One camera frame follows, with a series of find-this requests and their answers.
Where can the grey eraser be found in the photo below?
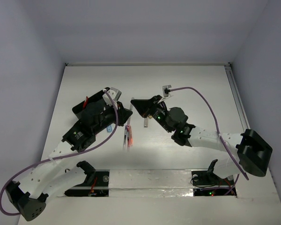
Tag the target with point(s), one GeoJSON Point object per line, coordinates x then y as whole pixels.
{"type": "Point", "coordinates": [146, 122]}

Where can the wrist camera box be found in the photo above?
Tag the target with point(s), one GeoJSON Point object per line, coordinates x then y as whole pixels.
{"type": "Point", "coordinates": [166, 90]}
{"type": "Point", "coordinates": [112, 94]}

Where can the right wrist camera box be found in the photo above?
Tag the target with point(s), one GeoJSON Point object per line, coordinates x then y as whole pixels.
{"type": "Point", "coordinates": [166, 90]}

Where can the blue pen cap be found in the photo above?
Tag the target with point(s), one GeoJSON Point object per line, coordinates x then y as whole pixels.
{"type": "Point", "coordinates": [109, 129]}

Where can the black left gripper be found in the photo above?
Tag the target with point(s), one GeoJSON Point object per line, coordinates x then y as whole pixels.
{"type": "Point", "coordinates": [118, 110]}

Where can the red gel pen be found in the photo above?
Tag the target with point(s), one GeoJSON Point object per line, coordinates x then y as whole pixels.
{"type": "Point", "coordinates": [85, 102]}

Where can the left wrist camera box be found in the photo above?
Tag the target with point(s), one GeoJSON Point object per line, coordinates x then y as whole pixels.
{"type": "Point", "coordinates": [112, 94]}

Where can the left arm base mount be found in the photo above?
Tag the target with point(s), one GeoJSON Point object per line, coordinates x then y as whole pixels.
{"type": "Point", "coordinates": [95, 184]}

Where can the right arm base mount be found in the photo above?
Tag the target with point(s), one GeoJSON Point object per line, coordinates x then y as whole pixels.
{"type": "Point", "coordinates": [206, 183]}

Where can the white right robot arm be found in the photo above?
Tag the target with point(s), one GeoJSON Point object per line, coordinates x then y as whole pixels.
{"type": "Point", "coordinates": [247, 152]}

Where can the red clear pen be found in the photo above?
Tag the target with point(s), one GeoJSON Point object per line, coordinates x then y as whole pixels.
{"type": "Point", "coordinates": [130, 138]}

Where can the black pen holder box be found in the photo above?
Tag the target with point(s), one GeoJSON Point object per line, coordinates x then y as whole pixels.
{"type": "Point", "coordinates": [78, 109]}

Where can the black gel pen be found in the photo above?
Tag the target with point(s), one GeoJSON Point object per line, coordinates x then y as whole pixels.
{"type": "Point", "coordinates": [125, 137]}

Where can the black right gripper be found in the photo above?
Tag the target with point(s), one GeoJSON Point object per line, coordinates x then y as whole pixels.
{"type": "Point", "coordinates": [144, 106]}

